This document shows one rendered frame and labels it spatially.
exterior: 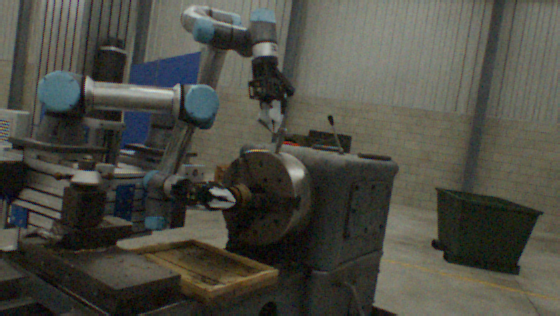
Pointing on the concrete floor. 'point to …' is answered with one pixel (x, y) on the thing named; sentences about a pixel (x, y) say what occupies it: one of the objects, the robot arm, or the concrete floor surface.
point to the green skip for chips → (482, 230)
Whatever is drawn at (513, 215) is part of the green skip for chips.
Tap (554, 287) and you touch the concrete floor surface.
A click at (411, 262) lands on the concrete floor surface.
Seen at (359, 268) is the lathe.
